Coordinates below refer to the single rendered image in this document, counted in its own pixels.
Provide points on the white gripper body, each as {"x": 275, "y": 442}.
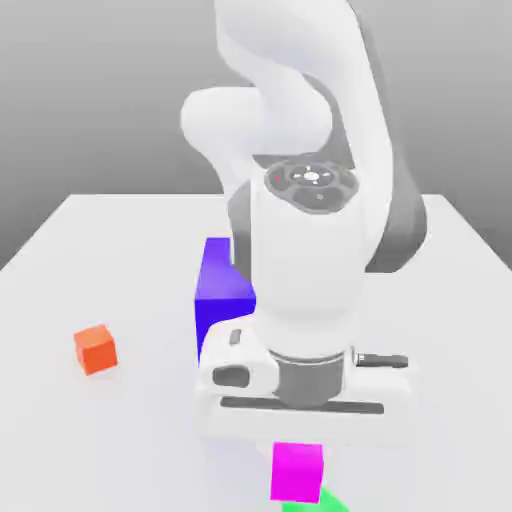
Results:
{"x": 372, "y": 424}

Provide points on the small magenta cube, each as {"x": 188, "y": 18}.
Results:
{"x": 296, "y": 472}

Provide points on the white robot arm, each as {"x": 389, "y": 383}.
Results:
{"x": 308, "y": 256}

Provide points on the small green cube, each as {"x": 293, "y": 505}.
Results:
{"x": 332, "y": 503}

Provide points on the small orange cube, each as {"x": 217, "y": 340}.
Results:
{"x": 96, "y": 351}

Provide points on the large blue box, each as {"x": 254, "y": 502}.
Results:
{"x": 218, "y": 280}

